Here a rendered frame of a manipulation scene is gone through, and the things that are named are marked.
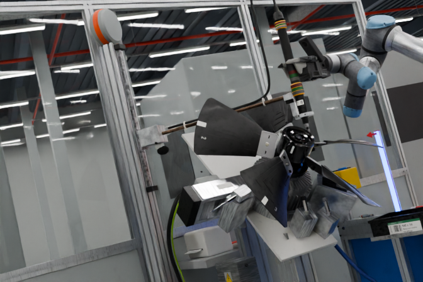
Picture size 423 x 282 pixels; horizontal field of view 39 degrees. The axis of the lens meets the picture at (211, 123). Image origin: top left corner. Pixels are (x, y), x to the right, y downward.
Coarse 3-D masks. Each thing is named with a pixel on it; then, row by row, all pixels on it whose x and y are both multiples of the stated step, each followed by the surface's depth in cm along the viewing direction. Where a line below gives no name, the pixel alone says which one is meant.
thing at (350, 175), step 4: (348, 168) 256; (352, 168) 256; (336, 172) 254; (340, 172) 252; (344, 172) 253; (348, 172) 254; (352, 172) 255; (356, 172) 256; (340, 176) 252; (344, 176) 252; (348, 176) 254; (352, 176) 255; (356, 176) 256; (348, 180) 253; (352, 180) 254; (356, 180) 256; (356, 184) 255; (360, 184) 256; (356, 188) 255
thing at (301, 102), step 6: (276, 6) 224; (276, 12) 223; (276, 18) 223; (282, 18) 225; (294, 96) 220; (300, 96) 219; (300, 102) 219; (300, 108) 219; (306, 108) 219; (306, 120) 218
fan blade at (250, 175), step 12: (252, 168) 189; (264, 168) 192; (276, 168) 197; (252, 180) 186; (264, 180) 189; (276, 180) 194; (288, 180) 203; (264, 192) 187; (276, 192) 192; (276, 204) 189; (276, 216) 186
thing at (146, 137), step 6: (156, 126) 239; (162, 126) 244; (138, 132) 242; (144, 132) 241; (150, 132) 240; (156, 132) 239; (138, 138) 243; (144, 138) 241; (150, 138) 240; (156, 138) 239; (162, 138) 240; (144, 144) 241; (150, 144) 240
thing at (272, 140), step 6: (264, 132) 212; (270, 132) 213; (264, 138) 212; (270, 138) 212; (276, 138) 213; (264, 144) 212; (270, 144) 212; (276, 144) 212; (258, 150) 212; (264, 150) 212; (270, 150) 212; (264, 156) 212; (270, 156) 212
